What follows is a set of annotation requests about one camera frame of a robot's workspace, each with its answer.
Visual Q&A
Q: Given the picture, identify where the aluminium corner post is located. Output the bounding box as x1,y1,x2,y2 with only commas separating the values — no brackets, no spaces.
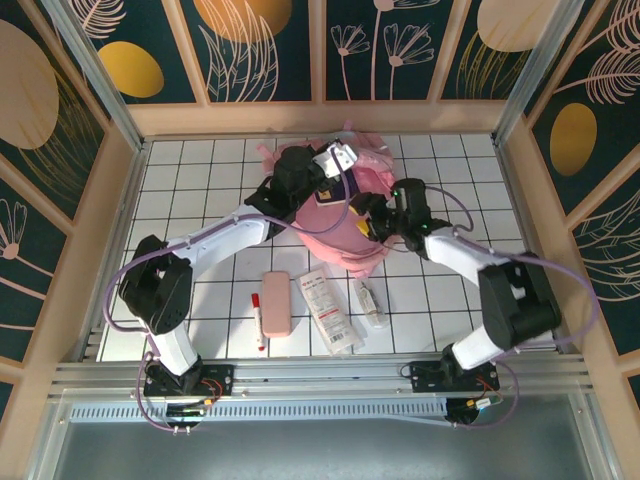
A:
42,0,147,151
492,0,587,144

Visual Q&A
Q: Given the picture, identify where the red white marker pen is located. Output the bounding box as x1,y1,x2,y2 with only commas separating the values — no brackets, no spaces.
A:
250,293,266,354

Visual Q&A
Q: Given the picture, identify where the grey slotted cable duct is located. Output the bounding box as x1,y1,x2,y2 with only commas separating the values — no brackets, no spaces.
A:
69,397,451,427

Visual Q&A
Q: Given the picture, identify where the long aluminium mounting rail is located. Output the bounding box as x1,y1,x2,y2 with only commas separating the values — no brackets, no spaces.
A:
47,352,596,401

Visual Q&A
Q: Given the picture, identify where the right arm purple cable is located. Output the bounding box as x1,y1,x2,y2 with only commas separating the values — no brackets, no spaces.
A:
422,184,600,431

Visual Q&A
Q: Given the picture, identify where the white plastic supply packet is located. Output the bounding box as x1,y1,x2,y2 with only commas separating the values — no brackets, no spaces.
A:
294,267,366,357

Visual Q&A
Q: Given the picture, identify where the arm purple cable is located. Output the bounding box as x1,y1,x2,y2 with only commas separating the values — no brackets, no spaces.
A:
108,147,351,435
422,184,600,431

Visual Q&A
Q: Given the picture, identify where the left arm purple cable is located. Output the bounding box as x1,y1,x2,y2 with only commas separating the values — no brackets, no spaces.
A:
108,147,351,435

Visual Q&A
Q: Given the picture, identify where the aluminium side rail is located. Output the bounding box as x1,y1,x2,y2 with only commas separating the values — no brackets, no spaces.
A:
494,139,574,354
74,142,151,362

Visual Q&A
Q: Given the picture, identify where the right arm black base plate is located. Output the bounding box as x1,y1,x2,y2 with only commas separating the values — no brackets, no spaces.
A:
399,360,501,394

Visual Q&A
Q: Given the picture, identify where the pink backpack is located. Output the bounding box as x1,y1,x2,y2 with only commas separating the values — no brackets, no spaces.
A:
257,122,396,279

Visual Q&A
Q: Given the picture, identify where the pink pencil case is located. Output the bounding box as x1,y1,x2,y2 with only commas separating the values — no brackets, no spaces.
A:
262,270,294,337

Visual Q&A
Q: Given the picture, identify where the grey metal shelf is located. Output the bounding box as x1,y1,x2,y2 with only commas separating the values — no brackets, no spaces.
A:
29,419,619,480

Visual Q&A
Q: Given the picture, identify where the small clear bottle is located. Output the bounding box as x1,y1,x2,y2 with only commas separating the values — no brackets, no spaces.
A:
353,277,386,329

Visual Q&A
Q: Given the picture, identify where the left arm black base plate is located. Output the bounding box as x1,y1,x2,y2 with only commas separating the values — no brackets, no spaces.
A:
143,363,236,399

